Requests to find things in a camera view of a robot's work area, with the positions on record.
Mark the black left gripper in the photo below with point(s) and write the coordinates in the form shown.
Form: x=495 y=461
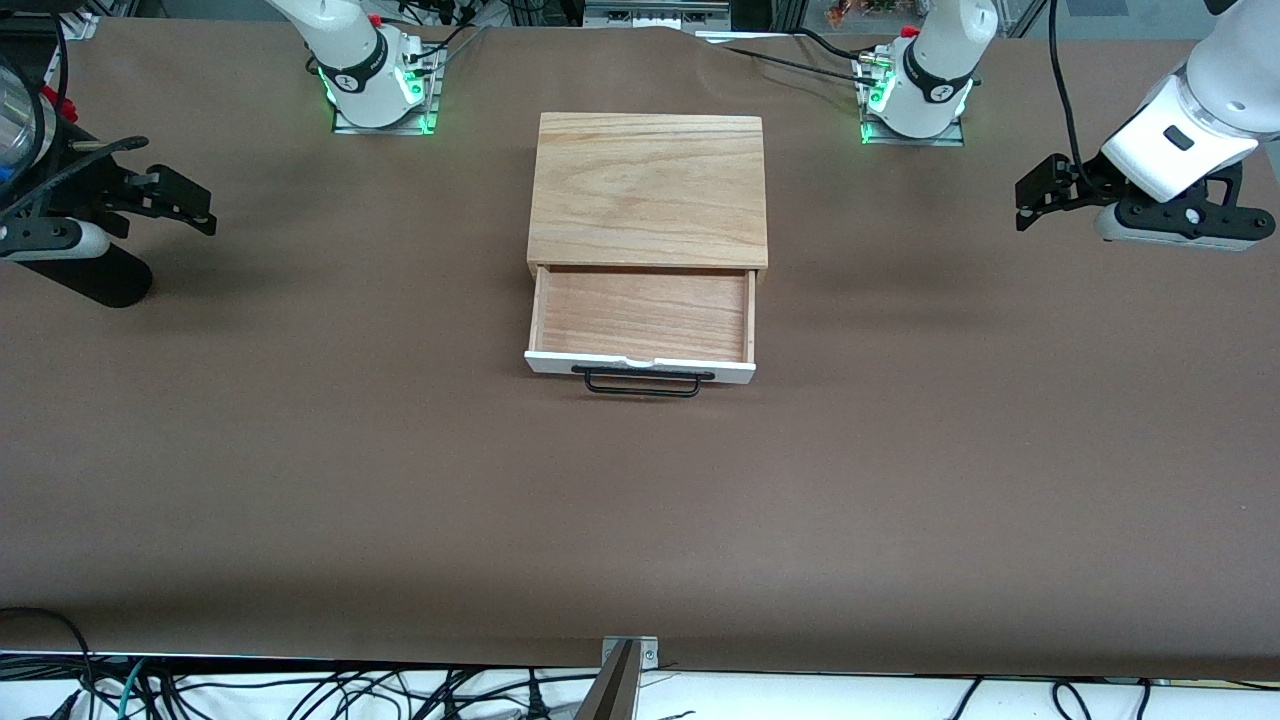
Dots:
x=1088 y=180

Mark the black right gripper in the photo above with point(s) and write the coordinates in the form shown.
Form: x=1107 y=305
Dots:
x=88 y=187

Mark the wooden drawer with white front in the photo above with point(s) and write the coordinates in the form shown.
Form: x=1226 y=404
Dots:
x=645 y=315

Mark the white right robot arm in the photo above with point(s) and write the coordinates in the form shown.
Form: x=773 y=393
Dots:
x=350 y=55

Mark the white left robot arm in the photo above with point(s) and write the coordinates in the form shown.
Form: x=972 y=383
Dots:
x=940 y=70

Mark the wooden drawer cabinet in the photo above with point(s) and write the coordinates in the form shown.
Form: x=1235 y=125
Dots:
x=650 y=190

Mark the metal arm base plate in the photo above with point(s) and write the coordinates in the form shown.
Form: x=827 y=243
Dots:
x=915 y=135
x=385 y=125

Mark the aluminium frame profile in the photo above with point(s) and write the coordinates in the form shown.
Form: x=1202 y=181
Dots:
x=655 y=12

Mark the silver metal bracket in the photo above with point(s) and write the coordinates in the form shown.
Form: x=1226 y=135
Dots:
x=630 y=650

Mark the grey camera mount pole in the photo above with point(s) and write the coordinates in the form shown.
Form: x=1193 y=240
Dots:
x=612 y=690

